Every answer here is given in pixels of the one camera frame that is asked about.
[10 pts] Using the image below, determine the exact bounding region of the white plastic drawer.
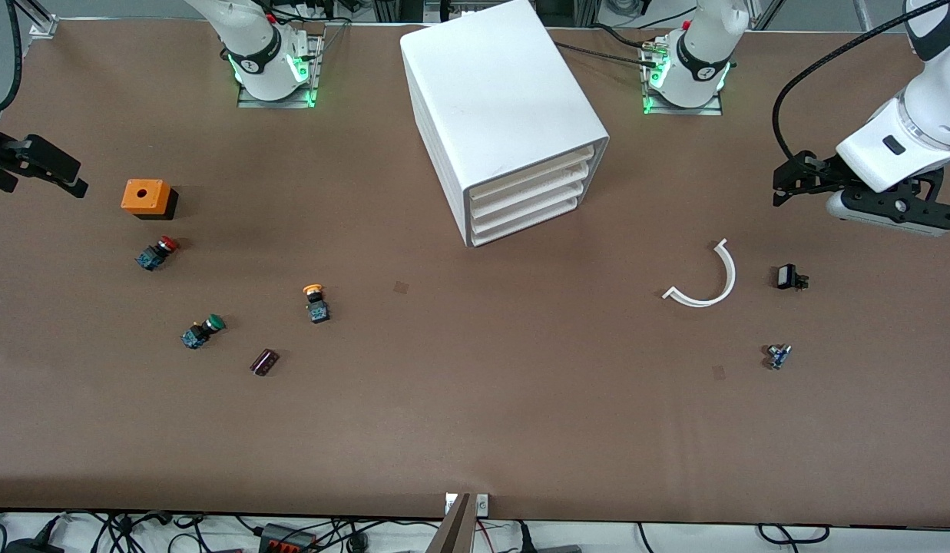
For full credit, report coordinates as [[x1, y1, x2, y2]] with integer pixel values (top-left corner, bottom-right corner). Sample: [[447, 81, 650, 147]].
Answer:
[[467, 146, 597, 204], [472, 196, 580, 248], [468, 163, 594, 220], [470, 180, 584, 233]]

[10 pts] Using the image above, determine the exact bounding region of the yellow push button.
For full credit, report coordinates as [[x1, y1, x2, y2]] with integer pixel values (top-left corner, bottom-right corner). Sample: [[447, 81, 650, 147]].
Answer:
[[303, 283, 331, 325]]

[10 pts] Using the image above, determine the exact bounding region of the red push button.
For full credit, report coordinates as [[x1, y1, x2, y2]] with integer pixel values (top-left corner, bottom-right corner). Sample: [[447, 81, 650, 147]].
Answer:
[[134, 236, 180, 272]]

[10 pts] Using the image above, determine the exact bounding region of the green push button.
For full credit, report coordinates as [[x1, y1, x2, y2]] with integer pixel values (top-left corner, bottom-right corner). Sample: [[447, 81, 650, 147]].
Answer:
[[181, 313, 227, 350]]

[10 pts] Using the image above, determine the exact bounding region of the white drawer cabinet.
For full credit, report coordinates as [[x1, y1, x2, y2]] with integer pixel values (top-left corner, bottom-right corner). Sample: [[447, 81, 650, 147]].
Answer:
[[400, 0, 610, 248]]

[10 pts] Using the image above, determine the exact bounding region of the orange box with hole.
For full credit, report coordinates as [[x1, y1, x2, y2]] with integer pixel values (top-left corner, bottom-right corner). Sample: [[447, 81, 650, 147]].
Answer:
[[121, 179, 179, 221]]

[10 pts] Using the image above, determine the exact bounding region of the white curved plastic piece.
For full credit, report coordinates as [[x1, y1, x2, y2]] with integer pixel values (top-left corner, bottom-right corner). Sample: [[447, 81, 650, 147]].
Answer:
[[663, 238, 737, 308]]

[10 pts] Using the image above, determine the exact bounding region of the black red power strip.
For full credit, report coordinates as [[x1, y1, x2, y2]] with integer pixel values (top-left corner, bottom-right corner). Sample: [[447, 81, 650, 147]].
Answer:
[[258, 522, 319, 553]]

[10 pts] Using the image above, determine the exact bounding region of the grey angled support beam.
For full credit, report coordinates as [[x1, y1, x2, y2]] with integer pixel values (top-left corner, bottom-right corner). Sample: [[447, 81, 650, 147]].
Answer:
[[425, 492, 477, 553]]

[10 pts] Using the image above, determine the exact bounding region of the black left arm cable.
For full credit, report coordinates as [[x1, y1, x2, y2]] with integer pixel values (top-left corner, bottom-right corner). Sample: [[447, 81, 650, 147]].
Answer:
[[772, 0, 950, 161]]

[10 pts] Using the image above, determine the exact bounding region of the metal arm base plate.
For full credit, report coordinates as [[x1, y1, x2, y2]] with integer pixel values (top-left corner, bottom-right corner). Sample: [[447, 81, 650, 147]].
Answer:
[[642, 42, 725, 118], [237, 31, 322, 110]]

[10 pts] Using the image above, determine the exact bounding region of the black cable to base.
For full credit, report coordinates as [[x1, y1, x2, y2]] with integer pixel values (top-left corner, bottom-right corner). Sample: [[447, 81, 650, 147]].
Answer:
[[555, 40, 660, 68]]

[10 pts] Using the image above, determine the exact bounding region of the black cable loop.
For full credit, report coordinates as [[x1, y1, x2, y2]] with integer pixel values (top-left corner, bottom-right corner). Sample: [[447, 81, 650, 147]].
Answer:
[[757, 524, 831, 546]]

